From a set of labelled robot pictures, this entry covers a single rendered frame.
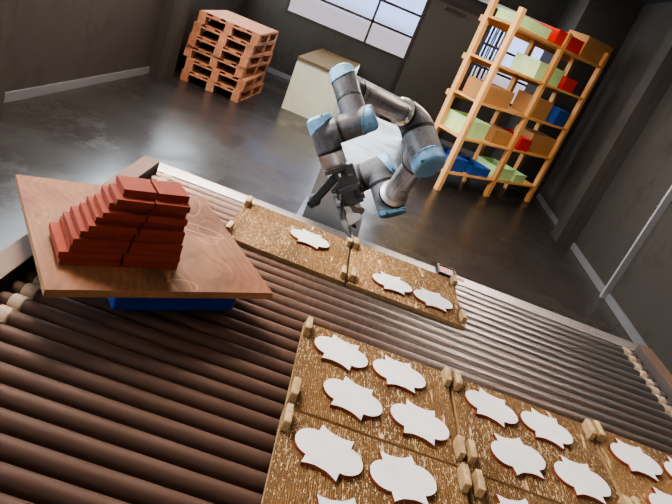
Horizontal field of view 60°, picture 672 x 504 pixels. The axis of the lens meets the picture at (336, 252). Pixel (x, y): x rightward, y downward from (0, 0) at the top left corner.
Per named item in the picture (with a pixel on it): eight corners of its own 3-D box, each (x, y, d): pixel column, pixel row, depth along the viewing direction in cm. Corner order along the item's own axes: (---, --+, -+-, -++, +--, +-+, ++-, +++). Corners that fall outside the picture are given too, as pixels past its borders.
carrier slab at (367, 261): (350, 244, 217) (352, 240, 216) (451, 283, 220) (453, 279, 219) (345, 286, 185) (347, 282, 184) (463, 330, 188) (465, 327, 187)
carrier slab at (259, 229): (246, 204, 214) (247, 200, 213) (349, 244, 216) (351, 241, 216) (220, 238, 182) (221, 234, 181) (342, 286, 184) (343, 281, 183)
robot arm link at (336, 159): (316, 158, 164) (320, 156, 172) (321, 174, 165) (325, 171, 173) (341, 149, 163) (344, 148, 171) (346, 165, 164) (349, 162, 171)
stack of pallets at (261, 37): (208, 69, 848) (225, 8, 813) (262, 92, 850) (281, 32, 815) (175, 77, 734) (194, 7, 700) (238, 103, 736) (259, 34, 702)
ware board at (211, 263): (14, 180, 145) (15, 174, 144) (202, 202, 175) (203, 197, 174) (43, 297, 110) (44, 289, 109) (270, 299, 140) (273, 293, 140)
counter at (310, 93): (344, 105, 1002) (360, 64, 974) (326, 127, 804) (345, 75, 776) (307, 90, 1001) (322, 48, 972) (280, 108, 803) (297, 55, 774)
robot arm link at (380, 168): (366, 166, 247) (395, 154, 243) (375, 195, 244) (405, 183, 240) (356, 158, 237) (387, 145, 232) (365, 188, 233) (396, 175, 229)
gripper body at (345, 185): (364, 203, 165) (350, 163, 163) (336, 212, 167) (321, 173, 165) (366, 199, 173) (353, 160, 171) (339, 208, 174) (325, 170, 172)
